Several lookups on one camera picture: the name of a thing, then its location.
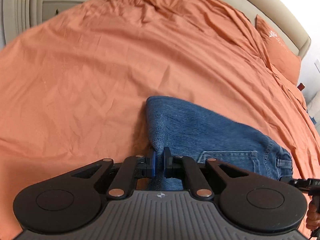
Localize blue denim jeans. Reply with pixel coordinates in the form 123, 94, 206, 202
146, 96, 293, 191

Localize person right hand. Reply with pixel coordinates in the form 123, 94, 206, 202
306, 202, 320, 231

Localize right alpaca plush toy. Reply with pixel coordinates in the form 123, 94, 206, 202
307, 96, 319, 126

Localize dark red box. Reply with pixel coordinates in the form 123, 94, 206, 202
297, 83, 305, 91

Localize orange duvet cover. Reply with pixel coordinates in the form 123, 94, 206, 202
1, 0, 319, 239

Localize orange pillow with logo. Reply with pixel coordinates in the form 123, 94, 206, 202
255, 15, 302, 85

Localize beige upholstered headboard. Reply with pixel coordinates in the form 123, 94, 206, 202
222, 0, 311, 57

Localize left beige nightstand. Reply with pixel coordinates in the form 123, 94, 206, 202
42, 0, 88, 22

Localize beige pleated curtain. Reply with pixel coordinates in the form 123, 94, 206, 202
2, 0, 44, 44

